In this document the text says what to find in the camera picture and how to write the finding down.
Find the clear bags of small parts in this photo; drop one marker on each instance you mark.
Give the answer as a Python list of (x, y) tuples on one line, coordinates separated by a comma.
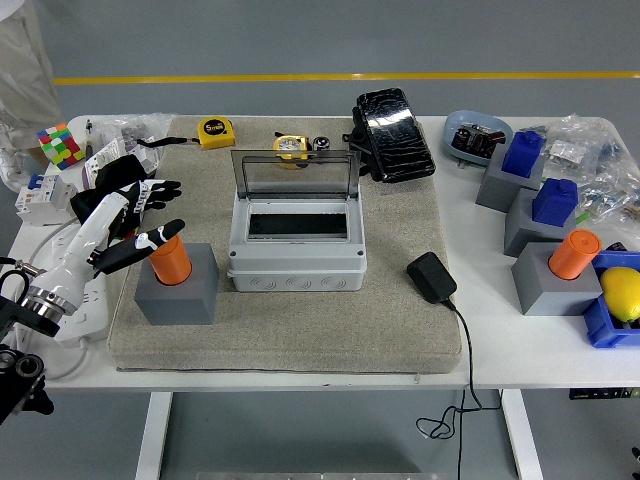
[(600, 165)]

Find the grey-brown fabric mat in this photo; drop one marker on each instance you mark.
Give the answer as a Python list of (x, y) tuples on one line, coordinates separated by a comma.
[(300, 332)]

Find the orange cylinder battery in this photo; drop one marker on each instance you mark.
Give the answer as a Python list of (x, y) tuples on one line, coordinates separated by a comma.
[(572, 255), (171, 265)]

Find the blue plastic bin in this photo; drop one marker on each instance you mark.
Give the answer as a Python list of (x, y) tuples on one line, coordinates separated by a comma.
[(602, 330)]

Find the black plug adapter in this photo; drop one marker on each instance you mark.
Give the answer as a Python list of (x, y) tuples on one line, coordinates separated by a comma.
[(431, 277)]

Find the clear plastic bag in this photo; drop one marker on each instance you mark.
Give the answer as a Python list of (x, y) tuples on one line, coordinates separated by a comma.
[(125, 125)]

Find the white circuit breaker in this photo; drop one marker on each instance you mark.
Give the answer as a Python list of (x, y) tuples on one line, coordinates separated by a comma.
[(42, 200)]

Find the yellow tape measure chrome face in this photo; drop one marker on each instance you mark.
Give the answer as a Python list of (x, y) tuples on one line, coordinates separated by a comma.
[(290, 145)]

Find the grey cube holder round hole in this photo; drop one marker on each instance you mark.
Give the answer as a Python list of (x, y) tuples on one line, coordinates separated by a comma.
[(175, 306)]

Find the white power strip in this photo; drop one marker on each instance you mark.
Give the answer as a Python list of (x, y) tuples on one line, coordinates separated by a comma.
[(92, 320)]

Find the grey plastic junction box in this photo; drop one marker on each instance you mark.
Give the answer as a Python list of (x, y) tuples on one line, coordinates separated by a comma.
[(300, 265)]

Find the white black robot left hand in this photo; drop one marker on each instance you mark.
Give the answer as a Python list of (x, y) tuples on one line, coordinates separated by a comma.
[(75, 260)]

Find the black cloth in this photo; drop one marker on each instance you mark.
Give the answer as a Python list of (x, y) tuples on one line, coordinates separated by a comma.
[(115, 172)]

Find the yellow lemon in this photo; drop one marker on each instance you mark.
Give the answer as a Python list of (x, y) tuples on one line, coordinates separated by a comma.
[(622, 292)]

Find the blue block battery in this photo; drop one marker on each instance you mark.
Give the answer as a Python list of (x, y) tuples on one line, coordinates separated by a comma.
[(522, 155), (554, 202)]

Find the dark pen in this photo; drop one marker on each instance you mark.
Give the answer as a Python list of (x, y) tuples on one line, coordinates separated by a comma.
[(89, 137)]

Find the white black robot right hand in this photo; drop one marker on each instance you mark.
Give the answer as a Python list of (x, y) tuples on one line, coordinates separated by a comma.
[(637, 456)]

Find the white purple card packet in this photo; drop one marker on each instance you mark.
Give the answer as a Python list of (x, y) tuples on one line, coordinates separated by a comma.
[(102, 155)]

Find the white table leg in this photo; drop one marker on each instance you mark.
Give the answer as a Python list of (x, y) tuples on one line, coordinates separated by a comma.
[(522, 435), (152, 435)]

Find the smoky transparent box lid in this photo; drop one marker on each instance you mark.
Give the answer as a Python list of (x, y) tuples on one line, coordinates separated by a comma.
[(240, 172)]

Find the blue-grey bowl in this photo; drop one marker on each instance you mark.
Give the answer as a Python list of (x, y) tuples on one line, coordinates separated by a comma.
[(457, 121)]

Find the large colourful puzzle cube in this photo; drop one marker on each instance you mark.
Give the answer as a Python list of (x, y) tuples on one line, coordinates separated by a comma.
[(60, 147)]

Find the black table control panel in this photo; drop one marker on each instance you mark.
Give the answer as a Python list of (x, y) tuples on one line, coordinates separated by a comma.
[(600, 393)]

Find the dark electronic parts pile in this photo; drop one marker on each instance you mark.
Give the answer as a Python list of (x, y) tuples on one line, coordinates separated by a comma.
[(475, 140)]

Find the small black cylinder capacitor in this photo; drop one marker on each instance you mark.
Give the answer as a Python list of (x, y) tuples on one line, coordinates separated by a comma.
[(321, 143)]

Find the small white module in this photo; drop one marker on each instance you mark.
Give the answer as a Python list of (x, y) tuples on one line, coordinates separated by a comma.
[(147, 160)]

